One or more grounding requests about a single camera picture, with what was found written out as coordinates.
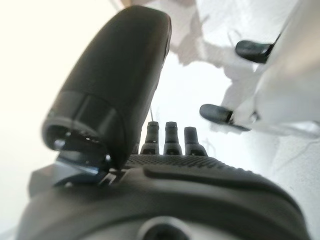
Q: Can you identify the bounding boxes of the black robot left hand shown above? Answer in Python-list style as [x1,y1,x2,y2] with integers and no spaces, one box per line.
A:
[16,5,309,240]

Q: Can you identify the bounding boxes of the black robot left foot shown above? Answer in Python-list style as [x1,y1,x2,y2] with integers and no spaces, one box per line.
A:
[199,103,252,132]

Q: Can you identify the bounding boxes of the black robot foot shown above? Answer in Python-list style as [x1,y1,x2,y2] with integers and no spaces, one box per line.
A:
[235,34,281,64]
[199,103,252,132]

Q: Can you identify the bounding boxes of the black robot right foot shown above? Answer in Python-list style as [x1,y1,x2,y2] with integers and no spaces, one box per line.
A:
[235,34,281,64]

